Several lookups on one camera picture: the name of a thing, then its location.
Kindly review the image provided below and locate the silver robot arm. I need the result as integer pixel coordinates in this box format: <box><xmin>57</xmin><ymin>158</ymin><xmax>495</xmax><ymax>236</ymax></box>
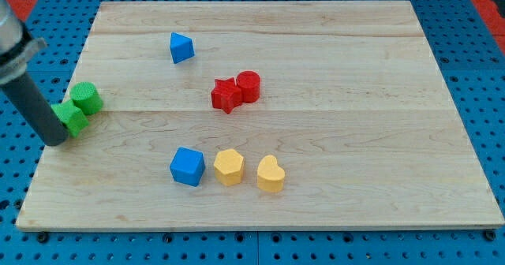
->
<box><xmin>1</xmin><ymin>0</ymin><xmax>47</xmax><ymax>85</ymax></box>

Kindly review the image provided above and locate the blue cube block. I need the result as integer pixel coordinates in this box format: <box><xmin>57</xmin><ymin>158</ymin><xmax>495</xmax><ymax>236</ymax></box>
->
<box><xmin>170</xmin><ymin>147</ymin><xmax>205</xmax><ymax>187</ymax></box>

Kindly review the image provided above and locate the blue triangle block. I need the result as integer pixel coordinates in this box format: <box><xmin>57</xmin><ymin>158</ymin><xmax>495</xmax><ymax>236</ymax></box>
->
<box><xmin>170</xmin><ymin>32</ymin><xmax>195</xmax><ymax>64</ymax></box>

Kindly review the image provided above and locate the light wooden board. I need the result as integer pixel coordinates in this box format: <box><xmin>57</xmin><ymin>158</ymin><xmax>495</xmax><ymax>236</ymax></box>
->
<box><xmin>17</xmin><ymin>1</ymin><xmax>504</xmax><ymax>232</ymax></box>

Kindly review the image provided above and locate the red star block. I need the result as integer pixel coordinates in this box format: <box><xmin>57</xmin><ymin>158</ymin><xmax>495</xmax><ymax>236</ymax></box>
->
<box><xmin>211</xmin><ymin>77</ymin><xmax>242</xmax><ymax>114</ymax></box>

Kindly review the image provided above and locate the red cylinder block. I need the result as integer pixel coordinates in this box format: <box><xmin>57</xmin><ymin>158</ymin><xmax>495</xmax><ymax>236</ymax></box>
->
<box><xmin>236</xmin><ymin>70</ymin><xmax>260</xmax><ymax>103</ymax></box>

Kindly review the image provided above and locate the yellow hexagon block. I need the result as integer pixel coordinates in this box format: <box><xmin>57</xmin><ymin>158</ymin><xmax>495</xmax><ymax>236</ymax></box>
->
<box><xmin>214</xmin><ymin>149</ymin><xmax>245</xmax><ymax>186</ymax></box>

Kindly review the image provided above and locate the yellow heart block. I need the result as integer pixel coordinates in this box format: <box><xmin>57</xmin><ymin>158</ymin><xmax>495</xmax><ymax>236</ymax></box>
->
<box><xmin>256</xmin><ymin>155</ymin><xmax>286</xmax><ymax>192</ymax></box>

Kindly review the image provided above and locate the green cylinder block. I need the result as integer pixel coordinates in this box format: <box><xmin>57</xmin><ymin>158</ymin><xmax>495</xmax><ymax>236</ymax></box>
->
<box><xmin>70</xmin><ymin>82</ymin><xmax>103</xmax><ymax>115</ymax></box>

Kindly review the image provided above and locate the green star block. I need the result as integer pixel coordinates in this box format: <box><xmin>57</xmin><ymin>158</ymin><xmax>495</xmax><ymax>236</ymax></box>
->
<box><xmin>50</xmin><ymin>100</ymin><xmax>89</xmax><ymax>138</ymax></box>

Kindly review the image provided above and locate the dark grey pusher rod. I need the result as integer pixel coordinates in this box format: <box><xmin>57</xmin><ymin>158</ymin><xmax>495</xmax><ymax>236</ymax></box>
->
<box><xmin>1</xmin><ymin>73</ymin><xmax>69</xmax><ymax>146</ymax></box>

